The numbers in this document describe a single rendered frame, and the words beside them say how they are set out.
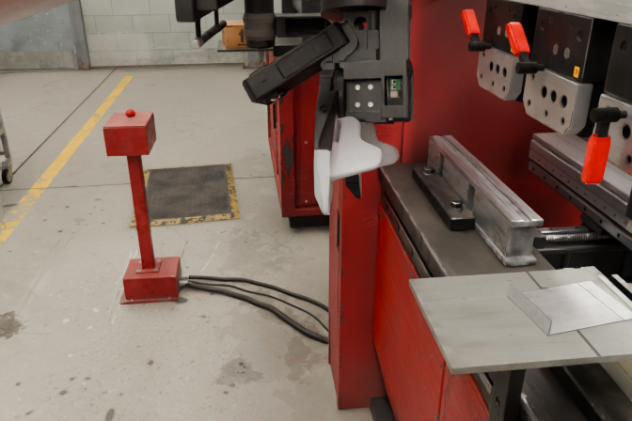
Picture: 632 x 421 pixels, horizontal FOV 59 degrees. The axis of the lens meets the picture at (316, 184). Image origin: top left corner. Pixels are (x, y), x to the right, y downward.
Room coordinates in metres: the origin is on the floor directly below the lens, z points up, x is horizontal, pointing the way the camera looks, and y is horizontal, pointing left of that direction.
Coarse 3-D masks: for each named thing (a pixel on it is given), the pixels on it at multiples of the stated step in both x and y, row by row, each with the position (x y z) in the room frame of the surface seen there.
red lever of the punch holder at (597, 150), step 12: (600, 108) 0.64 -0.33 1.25; (612, 108) 0.64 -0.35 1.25; (600, 120) 0.63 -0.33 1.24; (612, 120) 0.64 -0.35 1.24; (600, 132) 0.64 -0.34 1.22; (588, 144) 0.65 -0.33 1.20; (600, 144) 0.63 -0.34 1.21; (588, 156) 0.64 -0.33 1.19; (600, 156) 0.63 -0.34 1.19; (588, 168) 0.64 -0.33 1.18; (600, 168) 0.63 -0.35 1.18; (588, 180) 0.64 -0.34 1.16; (600, 180) 0.64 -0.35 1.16
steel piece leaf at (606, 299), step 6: (582, 282) 0.65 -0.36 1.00; (588, 282) 0.65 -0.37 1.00; (588, 288) 0.64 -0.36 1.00; (594, 288) 0.64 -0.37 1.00; (600, 288) 0.64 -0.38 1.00; (594, 294) 0.62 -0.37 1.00; (600, 294) 0.62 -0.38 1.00; (606, 294) 0.62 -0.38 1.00; (600, 300) 0.61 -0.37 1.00; (606, 300) 0.61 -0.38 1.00; (612, 300) 0.61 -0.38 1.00; (612, 306) 0.59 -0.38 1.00; (618, 306) 0.59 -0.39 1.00; (618, 312) 0.58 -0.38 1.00; (624, 312) 0.58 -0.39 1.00; (630, 312) 0.58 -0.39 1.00; (624, 318) 0.57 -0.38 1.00; (630, 318) 0.57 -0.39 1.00
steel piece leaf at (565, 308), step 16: (512, 288) 0.61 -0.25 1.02; (544, 288) 0.64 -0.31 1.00; (560, 288) 0.64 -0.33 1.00; (576, 288) 0.64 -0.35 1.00; (528, 304) 0.58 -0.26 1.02; (544, 304) 0.60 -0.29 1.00; (560, 304) 0.60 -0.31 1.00; (576, 304) 0.60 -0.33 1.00; (592, 304) 0.60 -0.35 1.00; (544, 320) 0.55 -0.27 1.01; (560, 320) 0.57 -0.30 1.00; (576, 320) 0.57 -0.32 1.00; (592, 320) 0.57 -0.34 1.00; (608, 320) 0.57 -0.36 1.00
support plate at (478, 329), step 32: (416, 288) 0.64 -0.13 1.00; (448, 288) 0.64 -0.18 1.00; (480, 288) 0.64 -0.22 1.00; (608, 288) 0.64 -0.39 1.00; (448, 320) 0.57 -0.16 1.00; (480, 320) 0.57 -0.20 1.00; (512, 320) 0.57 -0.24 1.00; (448, 352) 0.51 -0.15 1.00; (480, 352) 0.51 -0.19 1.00; (512, 352) 0.51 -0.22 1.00; (544, 352) 0.51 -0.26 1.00; (576, 352) 0.51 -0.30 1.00; (608, 352) 0.51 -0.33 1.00
